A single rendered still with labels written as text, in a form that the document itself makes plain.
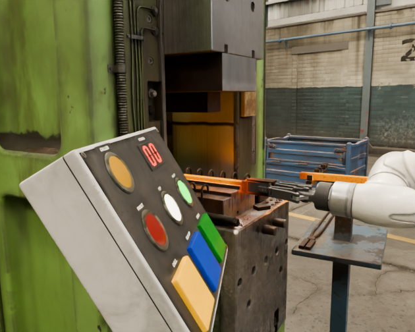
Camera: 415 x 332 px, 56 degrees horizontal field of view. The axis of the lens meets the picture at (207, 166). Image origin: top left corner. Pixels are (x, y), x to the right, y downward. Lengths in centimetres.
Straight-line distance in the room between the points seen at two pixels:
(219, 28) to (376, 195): 55
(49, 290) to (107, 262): 78
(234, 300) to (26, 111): 74
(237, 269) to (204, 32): 61
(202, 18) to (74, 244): 69
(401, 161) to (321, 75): 855
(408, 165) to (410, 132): 778
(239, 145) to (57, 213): 102
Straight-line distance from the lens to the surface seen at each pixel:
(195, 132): 149
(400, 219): 100
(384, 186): 102
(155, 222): 50
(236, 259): 104
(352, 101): 925
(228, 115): 141
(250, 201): 121
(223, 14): 104
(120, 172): 49
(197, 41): 100
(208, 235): 67
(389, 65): 901
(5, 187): 116
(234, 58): 108
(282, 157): 517
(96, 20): 89
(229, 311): 112
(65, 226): 46
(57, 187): 45
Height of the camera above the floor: 125
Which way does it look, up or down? 10 degrees down
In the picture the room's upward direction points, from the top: 1 degrees counter-clockwise
